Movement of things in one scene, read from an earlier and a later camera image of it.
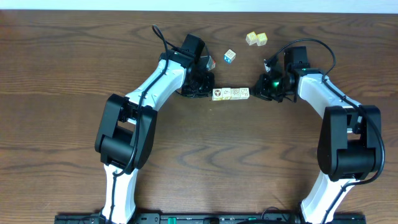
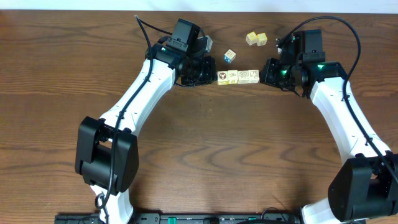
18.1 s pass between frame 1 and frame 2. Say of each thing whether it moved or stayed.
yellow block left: stayed
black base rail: stayed
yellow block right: stayed
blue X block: stayed
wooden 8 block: moved
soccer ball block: moved
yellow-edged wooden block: moved
